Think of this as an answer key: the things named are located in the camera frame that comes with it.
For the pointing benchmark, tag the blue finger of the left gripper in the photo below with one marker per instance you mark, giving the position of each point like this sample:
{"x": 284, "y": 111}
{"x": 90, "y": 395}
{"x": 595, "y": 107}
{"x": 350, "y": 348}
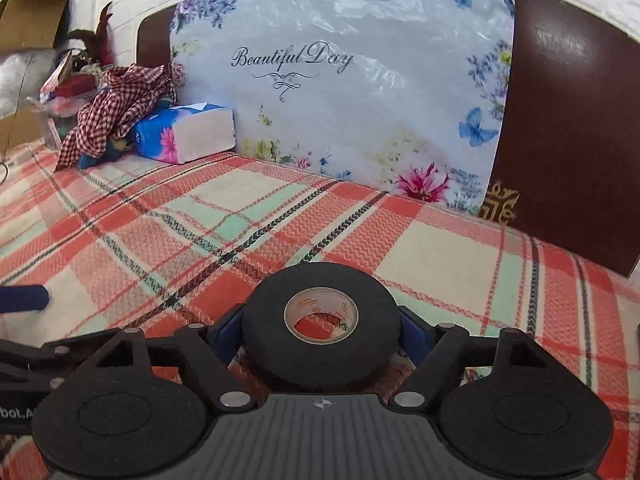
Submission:
{"x": 23, "y": 298}

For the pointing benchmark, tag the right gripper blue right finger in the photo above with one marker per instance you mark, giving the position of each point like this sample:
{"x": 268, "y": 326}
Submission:
{"x": 437, "y": 355}

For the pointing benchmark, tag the open cardboard carton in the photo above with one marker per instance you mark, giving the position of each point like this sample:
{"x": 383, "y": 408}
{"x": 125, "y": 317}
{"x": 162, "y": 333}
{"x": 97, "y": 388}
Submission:
{"x": 30, "y": 24}

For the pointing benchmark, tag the floral Beautiful Day pillow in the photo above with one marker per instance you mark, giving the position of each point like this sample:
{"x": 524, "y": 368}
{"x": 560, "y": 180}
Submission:
{"x": 407, "y": 96}

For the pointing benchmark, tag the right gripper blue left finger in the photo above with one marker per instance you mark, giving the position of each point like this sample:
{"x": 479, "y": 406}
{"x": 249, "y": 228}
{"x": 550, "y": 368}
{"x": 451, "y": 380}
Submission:
{"x": 206, "y": 352}

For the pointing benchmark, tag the dark brown wooden headboard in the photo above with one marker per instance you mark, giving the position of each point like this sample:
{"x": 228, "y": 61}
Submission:
{"x": 566, "y": 169}

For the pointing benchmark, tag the plaid bed sheet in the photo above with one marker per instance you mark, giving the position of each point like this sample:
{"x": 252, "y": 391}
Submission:
{"x": 144, "y": 244}

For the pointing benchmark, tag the red checkered cloth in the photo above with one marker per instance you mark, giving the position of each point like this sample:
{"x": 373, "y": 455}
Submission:
{"x": 129, "y": 95}

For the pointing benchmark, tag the red feather decoration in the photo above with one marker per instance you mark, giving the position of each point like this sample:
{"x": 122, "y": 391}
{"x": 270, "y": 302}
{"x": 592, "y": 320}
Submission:
{"x": 98, "y": 44}

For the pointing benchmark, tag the cluttered bedside items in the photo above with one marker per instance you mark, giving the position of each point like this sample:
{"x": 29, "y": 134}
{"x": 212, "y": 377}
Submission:
{"x": 74, "y": 82}

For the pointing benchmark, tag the white plastic bag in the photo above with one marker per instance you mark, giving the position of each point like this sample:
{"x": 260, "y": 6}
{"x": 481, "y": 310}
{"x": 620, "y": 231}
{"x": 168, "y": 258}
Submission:
{"x": 21, "y": 77}

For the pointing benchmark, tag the blue tissue pack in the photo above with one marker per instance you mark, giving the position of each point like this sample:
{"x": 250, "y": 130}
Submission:
{"x": 181, "y": 134}

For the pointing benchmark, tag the black tape roll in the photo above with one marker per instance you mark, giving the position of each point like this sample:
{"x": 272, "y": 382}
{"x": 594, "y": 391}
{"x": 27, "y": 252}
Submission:
{"x": 320, "y": 327}

